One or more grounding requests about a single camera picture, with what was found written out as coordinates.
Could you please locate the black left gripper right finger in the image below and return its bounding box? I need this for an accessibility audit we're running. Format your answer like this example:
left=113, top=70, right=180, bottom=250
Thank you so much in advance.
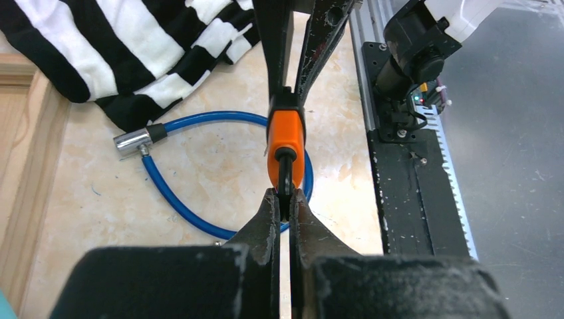
left=289, top=189, right=510, bottom=318

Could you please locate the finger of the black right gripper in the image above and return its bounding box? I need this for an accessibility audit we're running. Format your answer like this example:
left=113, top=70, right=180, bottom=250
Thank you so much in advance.
left=252, top=0, right=294, bottom=98
left=296, top=0, right=356, bottom=100

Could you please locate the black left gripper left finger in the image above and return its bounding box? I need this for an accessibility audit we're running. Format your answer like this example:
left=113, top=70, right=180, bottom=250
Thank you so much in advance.
left=51, top=189, right=281, bottom=318

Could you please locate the blue cable lock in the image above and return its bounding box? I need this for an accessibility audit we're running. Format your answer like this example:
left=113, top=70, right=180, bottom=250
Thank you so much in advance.
left=113, top=110, right=315, bottom=241

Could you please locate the orange black padlock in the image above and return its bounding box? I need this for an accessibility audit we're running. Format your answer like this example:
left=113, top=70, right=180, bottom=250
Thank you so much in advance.
left=267, top=86, right=306, bottom=222

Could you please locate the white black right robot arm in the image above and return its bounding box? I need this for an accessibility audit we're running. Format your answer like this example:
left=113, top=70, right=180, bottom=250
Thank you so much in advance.
left=252, top=1, right=500, bottom=108

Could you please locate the black white striped cloth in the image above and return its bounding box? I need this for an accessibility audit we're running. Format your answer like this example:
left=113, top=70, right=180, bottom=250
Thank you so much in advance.
left=1, top=1, right=259, bottom=132

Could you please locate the teal t-shirt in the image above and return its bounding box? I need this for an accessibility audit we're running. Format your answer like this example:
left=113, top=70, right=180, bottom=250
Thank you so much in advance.
left=0, top=292, right=17, bottom=319

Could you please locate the wooden clothes rack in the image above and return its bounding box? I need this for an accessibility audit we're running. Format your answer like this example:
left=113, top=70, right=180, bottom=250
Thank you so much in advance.
left=1, top=53, right=70, bottom=313

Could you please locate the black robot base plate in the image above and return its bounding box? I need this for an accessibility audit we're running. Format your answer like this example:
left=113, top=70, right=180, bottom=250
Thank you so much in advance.
left=361, top=43, right=471, bottom=257

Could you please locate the white slotted cable duct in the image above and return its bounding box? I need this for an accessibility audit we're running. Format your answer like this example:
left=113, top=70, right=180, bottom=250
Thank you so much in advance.
left=416, top=104, right=479, bottom=261

